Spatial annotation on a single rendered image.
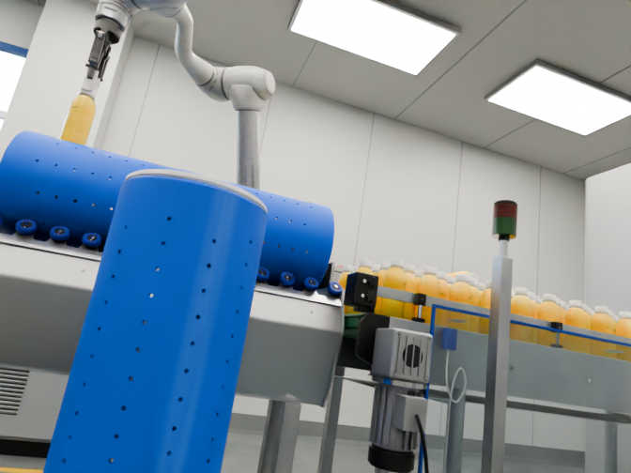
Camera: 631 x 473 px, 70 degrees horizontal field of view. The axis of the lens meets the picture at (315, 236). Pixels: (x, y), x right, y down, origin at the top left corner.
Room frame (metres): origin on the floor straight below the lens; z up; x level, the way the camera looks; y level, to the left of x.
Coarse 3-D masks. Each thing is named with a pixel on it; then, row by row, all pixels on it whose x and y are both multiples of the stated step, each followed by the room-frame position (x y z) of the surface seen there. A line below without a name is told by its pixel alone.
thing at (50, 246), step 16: (0, 240) 1.07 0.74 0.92; (16, 240) 1.08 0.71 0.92; (32, 240) 1.10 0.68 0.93; (48, 240) 1.11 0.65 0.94; (80, 256) 1.12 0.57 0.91; (96, 256) 1.13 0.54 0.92; (256, 288) 1.25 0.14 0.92; (272, 288) 1.27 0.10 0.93; (288, 288) 1.29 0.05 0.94; (304, 288) 1.31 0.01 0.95; (336, 304) 1.32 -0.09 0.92
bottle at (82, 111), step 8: (80, 96) 1.17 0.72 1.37; (88, 96) 1.19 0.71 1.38; (72, 104) 1.17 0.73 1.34; (80, 104) 1.17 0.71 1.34; (88, 104) 1.18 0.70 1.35; (72, 112) 1.17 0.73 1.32; (80, 112) 1.17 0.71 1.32; (88, 112) 1.18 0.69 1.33; (72, 120) 1.17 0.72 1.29; (80, 120) 1.17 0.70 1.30; (88, 120) 1.19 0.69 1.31; (64, 128) 1.17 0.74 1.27; (72, 128) 1.17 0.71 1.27; (80, 128) 1.18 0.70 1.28; (88, 128) 1.20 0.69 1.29; (64, 136) 1.17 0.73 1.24; (72, 136) 1.17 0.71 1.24; (80, 136) 1.18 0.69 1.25; (80, 144) 1.19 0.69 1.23
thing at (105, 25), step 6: (96, 24) 1.17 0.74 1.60; (102, 24) 1.16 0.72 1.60; (108, 24) 1.17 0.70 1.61; (114, 24) 1.17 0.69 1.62; (96, 30) 1.18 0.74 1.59; (102, 30) 1.16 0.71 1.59; (108, 30) 1.17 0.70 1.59; (114, 30) 1.18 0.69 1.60; (120, 30) 1.20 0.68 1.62; (108, 36) 1.18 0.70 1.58; (114, 36) 1.19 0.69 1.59; (120, 36) 1.21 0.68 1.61; (114, 42) 1.22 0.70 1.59
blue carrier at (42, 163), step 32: (32, 160) 1.06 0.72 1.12; (64, 160) 1.08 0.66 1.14; (96, 160) 1.11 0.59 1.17; (128, 160) 1.15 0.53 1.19; (0, 192) 1.06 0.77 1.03; (32, 192) 1.07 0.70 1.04; (64, 192) 1.08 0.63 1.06; (96, 192) 1.10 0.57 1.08; (256, 192) 1.26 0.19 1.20; (64, 224) 1.13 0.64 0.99; (96, 224) 1.13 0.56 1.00; (288, 224) 1.25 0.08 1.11; (320, 224) 1.28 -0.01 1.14; (288, 256) 1.27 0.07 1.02; (320, 256) 1.29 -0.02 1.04
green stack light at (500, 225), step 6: (492, 222) 1.21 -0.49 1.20; (498, 222) 1.18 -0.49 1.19; (504, 222) 1.17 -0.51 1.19; (510, 222) 1.17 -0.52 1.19; (516, 222) 1.18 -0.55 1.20; (492, 228) 1.20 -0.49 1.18; (498, 228) 1.18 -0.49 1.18; (504, 228) 1.17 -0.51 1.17; (510, 228) 1.17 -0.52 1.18; (492, 234) 1.20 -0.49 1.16; (498, 234) 1.18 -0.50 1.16; (504, 234) 1.17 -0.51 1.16; (510, 234) 1.17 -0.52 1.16
